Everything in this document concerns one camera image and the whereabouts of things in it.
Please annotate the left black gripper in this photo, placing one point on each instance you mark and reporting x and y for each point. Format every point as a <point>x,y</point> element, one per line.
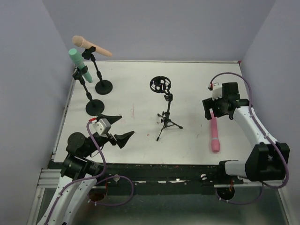
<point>111,138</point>

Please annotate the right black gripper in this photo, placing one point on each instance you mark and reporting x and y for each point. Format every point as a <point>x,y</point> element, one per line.
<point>208,108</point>

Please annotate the pink toy microphone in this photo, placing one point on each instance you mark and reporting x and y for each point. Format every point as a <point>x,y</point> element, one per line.
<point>215,143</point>

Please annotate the black tripod microphone stand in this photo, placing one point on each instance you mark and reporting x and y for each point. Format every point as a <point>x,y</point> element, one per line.
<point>162,85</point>

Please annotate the teal toy microphone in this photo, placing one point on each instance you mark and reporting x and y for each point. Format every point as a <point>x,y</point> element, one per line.
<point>78,61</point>

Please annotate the beige toy microphone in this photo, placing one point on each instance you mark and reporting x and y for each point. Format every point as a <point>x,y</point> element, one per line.
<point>79,41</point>

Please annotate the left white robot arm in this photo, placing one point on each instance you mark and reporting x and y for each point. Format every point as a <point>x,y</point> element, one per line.
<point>83,168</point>

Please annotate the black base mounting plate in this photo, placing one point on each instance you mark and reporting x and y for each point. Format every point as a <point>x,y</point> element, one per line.
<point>158,179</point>

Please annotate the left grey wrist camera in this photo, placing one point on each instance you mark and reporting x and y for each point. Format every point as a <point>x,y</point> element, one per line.
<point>101,126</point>

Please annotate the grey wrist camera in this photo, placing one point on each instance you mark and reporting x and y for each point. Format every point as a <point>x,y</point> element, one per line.
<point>101,126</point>
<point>216,89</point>

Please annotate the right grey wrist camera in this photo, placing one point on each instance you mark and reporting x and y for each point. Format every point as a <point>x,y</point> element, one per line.
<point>216,89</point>

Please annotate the aluminium frame rail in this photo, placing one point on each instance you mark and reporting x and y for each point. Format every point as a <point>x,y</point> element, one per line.
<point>46,103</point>

